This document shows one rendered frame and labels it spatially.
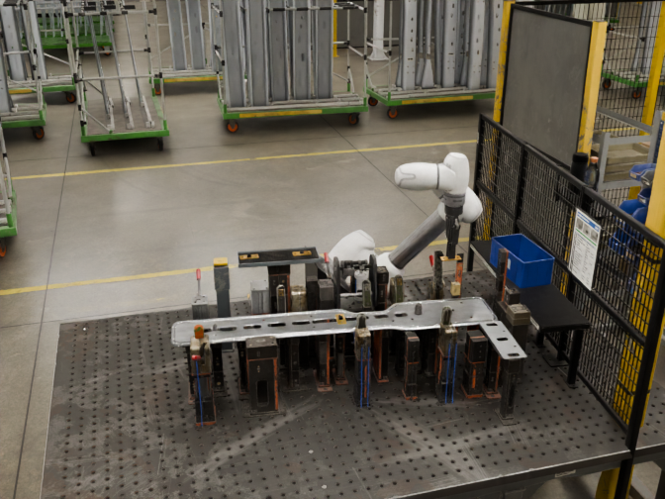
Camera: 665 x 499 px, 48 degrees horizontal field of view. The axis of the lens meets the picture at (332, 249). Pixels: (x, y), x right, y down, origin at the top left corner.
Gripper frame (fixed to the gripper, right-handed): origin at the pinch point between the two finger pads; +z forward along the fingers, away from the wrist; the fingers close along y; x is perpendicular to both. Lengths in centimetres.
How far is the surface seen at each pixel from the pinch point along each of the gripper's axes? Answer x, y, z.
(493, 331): 13.7, 19.8, 29.3
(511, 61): 127, -259, -29
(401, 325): -22.7, 8.7, 29.1
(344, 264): -42.0, -17.5, 11.7
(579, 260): 54, 8, 6
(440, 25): 237, -783, 14
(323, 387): -56, 6, 59
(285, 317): -70, -6, 29
